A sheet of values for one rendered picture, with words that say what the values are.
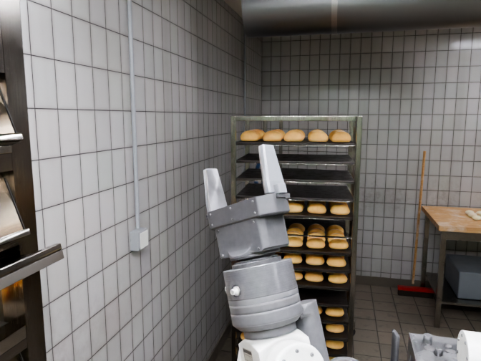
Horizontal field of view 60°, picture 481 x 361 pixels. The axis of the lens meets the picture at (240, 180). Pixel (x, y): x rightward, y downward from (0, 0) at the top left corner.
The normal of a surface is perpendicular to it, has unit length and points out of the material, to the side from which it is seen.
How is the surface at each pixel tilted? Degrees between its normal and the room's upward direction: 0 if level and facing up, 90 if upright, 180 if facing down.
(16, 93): 90
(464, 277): 90
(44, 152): 90
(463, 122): 90
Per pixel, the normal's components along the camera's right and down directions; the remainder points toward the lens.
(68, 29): 0.97, 0.04
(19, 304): -0.24, 0.14
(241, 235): -0.70, 0.01
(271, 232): 0.69, -0.26
